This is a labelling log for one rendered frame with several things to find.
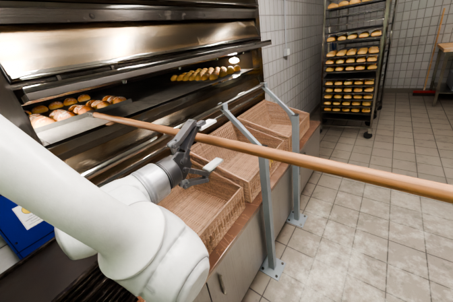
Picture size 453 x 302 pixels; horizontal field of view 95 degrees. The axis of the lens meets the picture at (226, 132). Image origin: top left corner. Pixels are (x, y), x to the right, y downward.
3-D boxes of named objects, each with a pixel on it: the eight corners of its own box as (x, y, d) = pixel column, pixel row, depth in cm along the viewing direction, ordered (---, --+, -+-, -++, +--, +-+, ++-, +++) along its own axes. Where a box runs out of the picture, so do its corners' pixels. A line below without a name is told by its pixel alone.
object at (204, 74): (169, 81, 215) (168, 76, 213) (200, 72, 248) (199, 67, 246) (214, 80, 179) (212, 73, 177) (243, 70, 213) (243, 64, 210)
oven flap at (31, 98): (29, 101, 66) (21, 106, 79) (272, 44, 192) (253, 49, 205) (25, 94, 66) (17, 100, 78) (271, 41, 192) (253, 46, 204)
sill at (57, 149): (46, 155, 88) (41, 147, 87) (255, 72, 215) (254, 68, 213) (50, 158, 85) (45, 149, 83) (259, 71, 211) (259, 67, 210)
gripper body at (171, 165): (147, 159, 51) (176, 143, 58) (156, 187, 55) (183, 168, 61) (165, 166, 47) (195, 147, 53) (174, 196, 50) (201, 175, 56)
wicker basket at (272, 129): (238, 145, 193) (234, 117, 182) (265, 123, 233) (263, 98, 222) (290, 154, 165) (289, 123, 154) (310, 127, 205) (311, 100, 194)
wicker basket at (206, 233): (112, 249, 108) (90, 207, 97) (188, 185, 148) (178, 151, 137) (174, 305, 80) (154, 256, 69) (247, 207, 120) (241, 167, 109)
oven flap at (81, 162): (76, 200, 93) (50, 161, 89) (261, 93, 219) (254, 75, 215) (78, 200, 90) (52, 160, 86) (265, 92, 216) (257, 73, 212)
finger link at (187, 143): (176, 162, 56) (172, 160, 55) (192, 125, 59) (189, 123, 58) (185, 165, 54) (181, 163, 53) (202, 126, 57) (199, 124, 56)
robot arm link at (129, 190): (133, 199, 52) (166, 225, 45) (61, 249, 41) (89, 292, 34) (120, 164, 47) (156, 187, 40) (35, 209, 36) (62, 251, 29)
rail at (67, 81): (25, 94, 66) (23, 94, 67) (271, 41, 192) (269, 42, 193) (21, 87, 65) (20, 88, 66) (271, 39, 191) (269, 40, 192)
